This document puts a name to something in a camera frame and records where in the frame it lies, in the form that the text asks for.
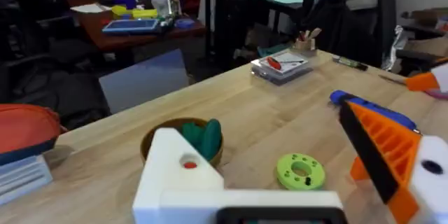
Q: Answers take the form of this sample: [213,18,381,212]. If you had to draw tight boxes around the red and blue soft case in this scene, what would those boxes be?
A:
[0,103,63,166]

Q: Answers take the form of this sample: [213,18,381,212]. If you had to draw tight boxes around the pink toy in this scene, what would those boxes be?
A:
[424,88,448,100]

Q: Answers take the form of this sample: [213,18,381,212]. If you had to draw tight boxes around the wooden pen holder with tools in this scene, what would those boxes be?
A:
[291,27,323,57]

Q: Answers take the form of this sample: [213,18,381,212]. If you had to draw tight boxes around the white ribbed box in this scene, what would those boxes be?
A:
[0,153,54,206]

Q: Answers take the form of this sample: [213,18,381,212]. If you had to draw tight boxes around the blue tablet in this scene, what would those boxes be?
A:
[101,17,161,36]

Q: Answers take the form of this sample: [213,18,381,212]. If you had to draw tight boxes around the thin metal tool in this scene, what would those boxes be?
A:
[377,73,407,86]

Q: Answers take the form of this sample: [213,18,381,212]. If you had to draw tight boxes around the clear plastic boxes with tool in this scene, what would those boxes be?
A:
[249,49,314,87]

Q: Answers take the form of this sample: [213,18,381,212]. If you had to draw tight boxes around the wooden tub with green toys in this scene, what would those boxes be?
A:
[139,117,224,169]

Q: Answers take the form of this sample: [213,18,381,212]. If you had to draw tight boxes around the green disc with holes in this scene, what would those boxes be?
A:
[276,153,326,192]

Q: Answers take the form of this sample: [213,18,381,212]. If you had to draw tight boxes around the blue-grey flat board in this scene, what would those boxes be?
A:
[98,48,190,115]

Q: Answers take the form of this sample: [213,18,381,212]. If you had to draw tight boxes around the left gripper bare white left finger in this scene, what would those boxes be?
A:
[132,127,225,224]

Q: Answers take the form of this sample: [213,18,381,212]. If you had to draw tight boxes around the blue electric screwdriver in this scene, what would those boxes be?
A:
[328,90,418,132]

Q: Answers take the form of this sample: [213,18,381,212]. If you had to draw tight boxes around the silver foil bag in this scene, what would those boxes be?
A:
[381,24,409,71]

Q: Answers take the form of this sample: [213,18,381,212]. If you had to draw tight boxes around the yellow box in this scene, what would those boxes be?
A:
[111,4,159,20]

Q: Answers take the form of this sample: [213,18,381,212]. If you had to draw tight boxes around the brown side table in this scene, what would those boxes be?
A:
[65,0,207,53]

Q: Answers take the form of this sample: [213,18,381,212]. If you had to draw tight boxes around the black office chair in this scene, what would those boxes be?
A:
[370,0,448,69]

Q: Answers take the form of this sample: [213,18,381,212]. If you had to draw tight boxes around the green and black marker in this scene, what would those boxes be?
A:
[331,55,369,72]

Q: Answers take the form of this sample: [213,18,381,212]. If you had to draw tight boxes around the left gripper orange white right finger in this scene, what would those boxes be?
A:
[338,100,448,224]

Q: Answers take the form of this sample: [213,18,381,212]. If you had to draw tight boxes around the orange white finger of the right gripper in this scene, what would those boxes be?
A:
[405,62,448,93]

